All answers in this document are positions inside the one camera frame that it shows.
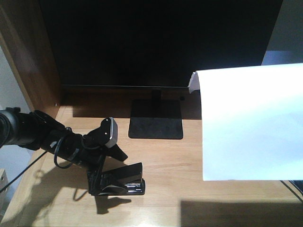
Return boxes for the black monitor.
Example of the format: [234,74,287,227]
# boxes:
[39,0,282,87]

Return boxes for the black monitor stand base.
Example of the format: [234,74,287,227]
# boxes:
[128,90,183,140]

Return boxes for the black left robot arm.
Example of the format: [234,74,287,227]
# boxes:
[0,107,128,167]

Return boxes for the black orange stapler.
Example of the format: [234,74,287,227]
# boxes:
[87,163,145,196]

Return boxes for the white paper sheet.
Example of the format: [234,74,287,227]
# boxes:
[189,63,303,181]

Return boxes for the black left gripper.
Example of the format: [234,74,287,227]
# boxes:
[41,128,128,170]

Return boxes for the wooden desk with drawers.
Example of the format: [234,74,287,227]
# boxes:
[0,0,303,227]

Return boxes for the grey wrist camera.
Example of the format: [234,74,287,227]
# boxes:
[99,117,118,148]

